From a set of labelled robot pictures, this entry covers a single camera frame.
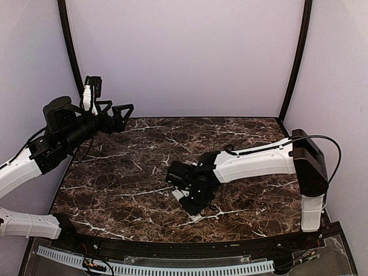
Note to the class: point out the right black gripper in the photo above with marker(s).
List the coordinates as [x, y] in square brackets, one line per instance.
[193, 210]

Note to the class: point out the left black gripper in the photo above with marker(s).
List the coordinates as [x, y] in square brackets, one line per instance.
[118, 124]

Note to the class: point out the white remote control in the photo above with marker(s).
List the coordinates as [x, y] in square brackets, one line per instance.
[178, 194]

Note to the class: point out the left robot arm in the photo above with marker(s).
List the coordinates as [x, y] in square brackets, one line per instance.
[67, 127]

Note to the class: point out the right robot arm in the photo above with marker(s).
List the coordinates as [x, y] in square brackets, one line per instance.
[195, 184]

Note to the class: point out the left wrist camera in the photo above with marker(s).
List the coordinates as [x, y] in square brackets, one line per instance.
[92, 91]

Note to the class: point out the left black frame post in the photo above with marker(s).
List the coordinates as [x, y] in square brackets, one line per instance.
[63, 14]

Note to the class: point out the black frame post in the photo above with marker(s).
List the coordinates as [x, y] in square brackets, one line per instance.
[306, 15]
[63, 14]

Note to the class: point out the black front rail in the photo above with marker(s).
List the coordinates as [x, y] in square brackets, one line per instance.
[267, 246]

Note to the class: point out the white slotted cable duct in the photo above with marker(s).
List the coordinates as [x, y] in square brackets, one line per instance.
[155, 266]

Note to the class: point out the right black frame post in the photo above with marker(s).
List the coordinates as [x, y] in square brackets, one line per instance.
[306, 15]

